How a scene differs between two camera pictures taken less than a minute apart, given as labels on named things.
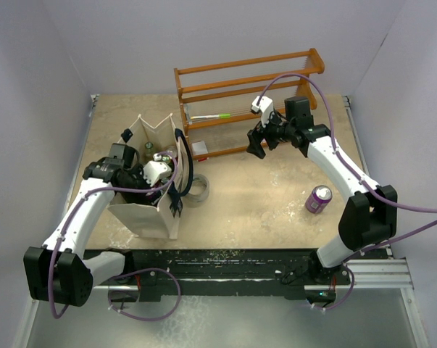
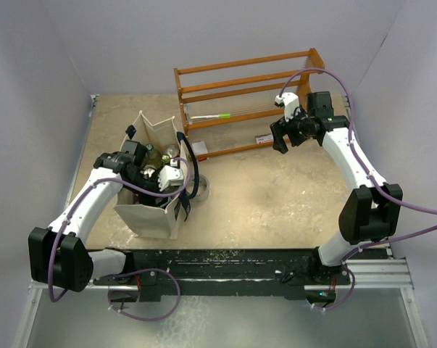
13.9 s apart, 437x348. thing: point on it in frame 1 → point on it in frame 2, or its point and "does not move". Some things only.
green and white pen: x=221 y=116 does not move
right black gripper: x=256 y=136 → x=280 y=127
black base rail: x=156 y=272 does not move
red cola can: x=174 y=151 does not move
